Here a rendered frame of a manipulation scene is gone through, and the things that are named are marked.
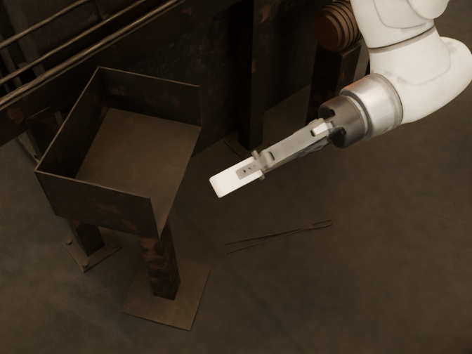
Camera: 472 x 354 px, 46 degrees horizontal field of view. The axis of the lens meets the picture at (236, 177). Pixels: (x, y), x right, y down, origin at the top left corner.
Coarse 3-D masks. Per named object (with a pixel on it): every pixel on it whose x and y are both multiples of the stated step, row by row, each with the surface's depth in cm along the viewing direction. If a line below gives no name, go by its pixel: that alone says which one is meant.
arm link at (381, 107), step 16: (368, 80) 82; (384, 80) 81; (352, 96) 81; (368, 96) 79; (384, 96) 80; (368, 112) 79; (384, 112) 80; (400, 112) 81; (368, 128) 81; (384, 128) 81
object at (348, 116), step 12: (336, 96) 83; (324, 108) 81; (336, 108) 79; (348, 108) 79; (324, 120) 78; (336, 120) 79; (348, 120) 79; (360, 120) 79; (312, 132) 79; (336, 132) 81; (348, 132) 79; (360, 132) 80; (312, 144) 79; (336, 144) 83; (348, 144) 81
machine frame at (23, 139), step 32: (0, 0) 120; (32, 0) 109; (64, 0) 114; (128, 0) 125; (160, 0) 131; (288, 0) 163; (320, 0) 174; (0, 32) 125; (32, 32) 114; (64, 32) 119; (96, 32) 125; (192, 32) 145; (224, 32) 154; (288, 32) 174; (0, 64) 153; (160, 64) 145; (192, 64) 153; (224, 64) 163; (288, 64) 186; (0, 96) 187; (224, 96) 173; (288, 96) 200; (224, 128) 185; (32, 160) 180
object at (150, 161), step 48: (96, 96) 107; (144, 96) 109; (192, 96) 105; (96, 144) 110; (144, 144) 109; (192, 144) 109; (48, 192) 95; (96, 192) 91; (144, 192) 104; (144, 240) 128; (144, 288) 155; (192, 288) 155
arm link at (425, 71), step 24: (384, 48) 80; (408, 48) 79; (432, 48) 80; (456, 48) 83; (384, 72) 82; (408, 72) 80; (432, 72) 80; (456, 72) 82; (408, 96) 80; (432, 96) 81; (456, 96) 86; (408, 120) 84
